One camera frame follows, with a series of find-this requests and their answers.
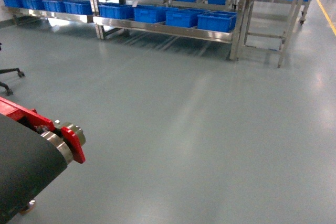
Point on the empty blue bin beside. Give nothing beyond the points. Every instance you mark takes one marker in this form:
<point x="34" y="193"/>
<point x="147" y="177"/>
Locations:
<point x="184" y="17"/>

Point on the blue bin with red bags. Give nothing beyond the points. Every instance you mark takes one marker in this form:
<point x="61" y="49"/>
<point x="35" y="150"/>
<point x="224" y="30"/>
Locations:
<point x="217" y="21"/>

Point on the steel conveyor roller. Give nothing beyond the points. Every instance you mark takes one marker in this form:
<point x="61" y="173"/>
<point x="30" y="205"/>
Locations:
<point x="68" y="139"/>

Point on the small stainless steel table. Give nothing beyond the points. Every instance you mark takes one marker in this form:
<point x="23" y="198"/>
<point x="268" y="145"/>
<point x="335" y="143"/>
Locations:
<point x="268" y="26"/>

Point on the black conveyor belt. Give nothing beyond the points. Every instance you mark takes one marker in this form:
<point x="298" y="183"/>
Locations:
<point x="29" y="163"/>

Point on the left conveyor foot pad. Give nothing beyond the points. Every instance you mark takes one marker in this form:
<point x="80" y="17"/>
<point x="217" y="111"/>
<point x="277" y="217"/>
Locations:
<point x="28" y="207"/>

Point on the red conveyor frame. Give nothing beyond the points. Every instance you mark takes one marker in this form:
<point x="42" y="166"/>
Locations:
<point x="30" y="117"/>

